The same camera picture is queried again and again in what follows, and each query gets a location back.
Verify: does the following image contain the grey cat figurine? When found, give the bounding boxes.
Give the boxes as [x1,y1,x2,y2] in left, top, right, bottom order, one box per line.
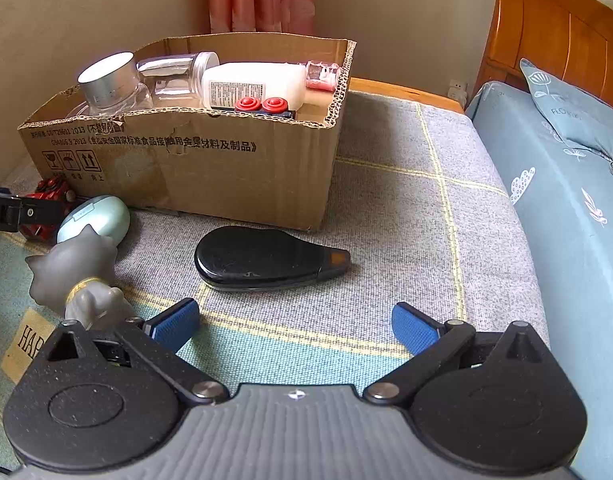
[25,224,137,332]

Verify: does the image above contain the black oval case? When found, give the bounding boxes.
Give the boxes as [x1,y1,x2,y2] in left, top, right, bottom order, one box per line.
[194,225,352,293]

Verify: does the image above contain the white plastic bottle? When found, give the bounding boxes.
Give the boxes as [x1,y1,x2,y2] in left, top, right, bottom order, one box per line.
[201,61,307,111]

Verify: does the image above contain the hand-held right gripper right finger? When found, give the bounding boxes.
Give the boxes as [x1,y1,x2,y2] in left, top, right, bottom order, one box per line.
[363,302,557,406]

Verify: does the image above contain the blue flower print pillow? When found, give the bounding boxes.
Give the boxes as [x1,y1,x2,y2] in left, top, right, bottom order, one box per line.
[519,57,613,161]

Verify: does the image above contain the checked green grey blanket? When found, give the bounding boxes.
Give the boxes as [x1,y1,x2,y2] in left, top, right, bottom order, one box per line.
[0,89,550,471]

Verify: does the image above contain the wooden bed frame edge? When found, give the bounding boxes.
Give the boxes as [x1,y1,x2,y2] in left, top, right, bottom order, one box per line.
[347,77,466,115]

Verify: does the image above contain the brown cardboard box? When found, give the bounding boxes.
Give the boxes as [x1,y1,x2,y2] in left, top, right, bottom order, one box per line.
[17,35,357,233]

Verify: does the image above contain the small pink bottle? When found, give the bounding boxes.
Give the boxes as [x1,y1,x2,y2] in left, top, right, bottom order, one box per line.
[304,61,341,93]

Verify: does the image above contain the black toy train red wheels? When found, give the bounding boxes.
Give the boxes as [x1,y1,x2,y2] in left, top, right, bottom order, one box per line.
[234,96,294,121]

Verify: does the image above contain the mint green oval case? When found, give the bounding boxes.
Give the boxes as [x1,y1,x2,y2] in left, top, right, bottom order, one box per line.
[56,195,131,247]

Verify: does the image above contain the red toy car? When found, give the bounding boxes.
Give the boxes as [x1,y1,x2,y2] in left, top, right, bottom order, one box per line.
[20,176,78,243]

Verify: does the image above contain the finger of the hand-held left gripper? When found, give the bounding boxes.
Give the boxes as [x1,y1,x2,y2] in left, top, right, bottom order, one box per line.
[19,199,64,232]

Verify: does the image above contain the orange wooden headboard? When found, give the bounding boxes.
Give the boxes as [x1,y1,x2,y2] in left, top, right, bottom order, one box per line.
[474,0,613,126]

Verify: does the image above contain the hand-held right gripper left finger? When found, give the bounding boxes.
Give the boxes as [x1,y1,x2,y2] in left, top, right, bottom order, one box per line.
[34,297,230,406]

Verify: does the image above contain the silver-lid glass jar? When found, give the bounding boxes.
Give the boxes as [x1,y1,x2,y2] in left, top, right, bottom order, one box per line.
[77,51,153,117]

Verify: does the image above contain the blue leaf print bedsheet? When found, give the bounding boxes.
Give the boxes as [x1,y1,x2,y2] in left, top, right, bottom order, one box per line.
[465,80,613,480]

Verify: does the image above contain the clear jar with translucent lid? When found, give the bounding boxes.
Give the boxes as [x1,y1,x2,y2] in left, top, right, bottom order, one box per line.
[136,51,221,110]

